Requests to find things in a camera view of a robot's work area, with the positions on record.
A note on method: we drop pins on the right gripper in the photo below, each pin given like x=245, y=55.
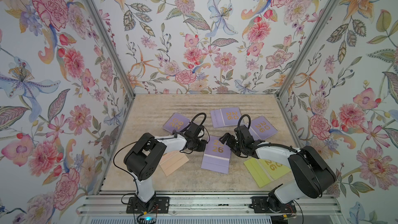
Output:
x=226, y=136

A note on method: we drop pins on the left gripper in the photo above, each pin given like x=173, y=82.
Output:
x=202, y=147

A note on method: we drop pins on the purple desk calendar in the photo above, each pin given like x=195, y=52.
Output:
x=262, y=129
x=216, y=156

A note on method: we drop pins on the green desk calendar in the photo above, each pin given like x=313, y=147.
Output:
x=265, y=171

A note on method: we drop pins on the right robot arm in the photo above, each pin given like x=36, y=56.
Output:
x=312, y=175

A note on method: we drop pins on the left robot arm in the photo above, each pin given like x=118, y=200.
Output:
x=144, y=157

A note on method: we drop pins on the far left purple calendar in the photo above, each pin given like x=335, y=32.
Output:
x=176, y=122

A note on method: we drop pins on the far middle purple calendar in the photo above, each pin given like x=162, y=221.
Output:
x=225, y=117

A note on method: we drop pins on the peach desk calendar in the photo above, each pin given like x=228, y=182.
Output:
x=172, y=161

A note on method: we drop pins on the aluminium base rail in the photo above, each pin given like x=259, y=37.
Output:
x=206, y=203

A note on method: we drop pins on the right corner aluminium post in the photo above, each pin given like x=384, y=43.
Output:
x=312, y=37

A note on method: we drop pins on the corner aluminium post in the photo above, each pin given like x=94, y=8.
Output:
x=312, y=37
x=107, y=41

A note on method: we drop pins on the left corner aluminium post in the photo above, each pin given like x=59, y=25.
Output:
x=107, y=41

